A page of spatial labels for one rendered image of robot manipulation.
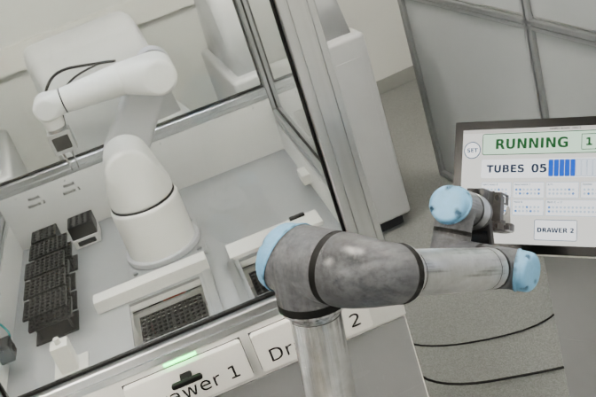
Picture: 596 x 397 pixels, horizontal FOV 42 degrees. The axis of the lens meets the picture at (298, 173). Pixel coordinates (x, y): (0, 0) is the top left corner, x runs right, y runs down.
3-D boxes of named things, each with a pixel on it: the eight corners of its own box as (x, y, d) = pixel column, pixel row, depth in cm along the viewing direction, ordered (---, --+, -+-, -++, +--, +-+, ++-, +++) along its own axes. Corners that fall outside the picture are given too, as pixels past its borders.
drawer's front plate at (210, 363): (254, 377, 189) (239, 341, 184) (140, 425, 185) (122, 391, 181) (253, 372, 191) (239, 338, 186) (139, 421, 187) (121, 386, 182)
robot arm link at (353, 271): (375, 242, 108) (547, 240, 143) (318, 231, 116) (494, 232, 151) (367, 324, 109) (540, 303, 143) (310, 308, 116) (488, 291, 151)
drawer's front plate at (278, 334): (373, 325, 193) (363, 290, 188) (263, 372, 189) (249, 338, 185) (371, 322, 194) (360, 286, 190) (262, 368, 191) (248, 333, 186)
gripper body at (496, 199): (511, 195, 171) (492, 188, 161) (509, 235, 169) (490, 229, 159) (477, 195, 175) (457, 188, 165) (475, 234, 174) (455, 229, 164)
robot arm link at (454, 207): (422, 223, 151) (429, 180, 152) (443, 229, 160) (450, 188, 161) (460, 229, 147) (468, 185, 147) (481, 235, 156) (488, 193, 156)
